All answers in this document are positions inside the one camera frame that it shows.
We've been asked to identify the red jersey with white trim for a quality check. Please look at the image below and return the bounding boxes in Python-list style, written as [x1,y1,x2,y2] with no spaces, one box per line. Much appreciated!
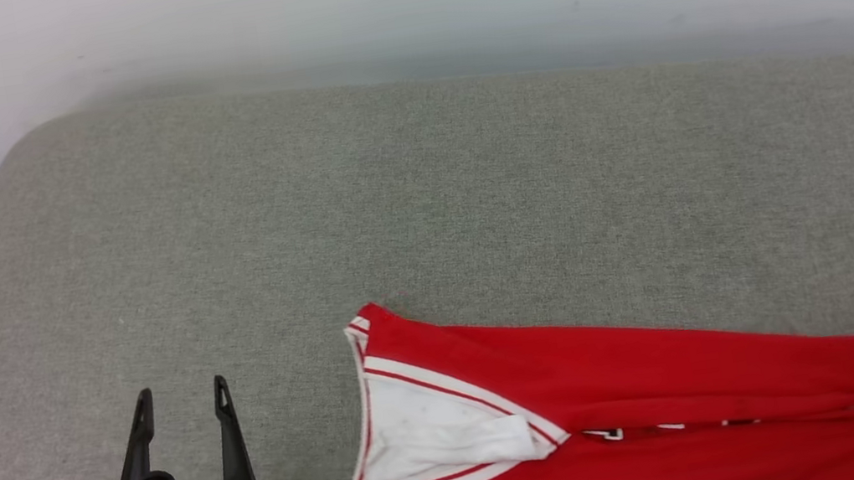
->
[312,230,854,480]

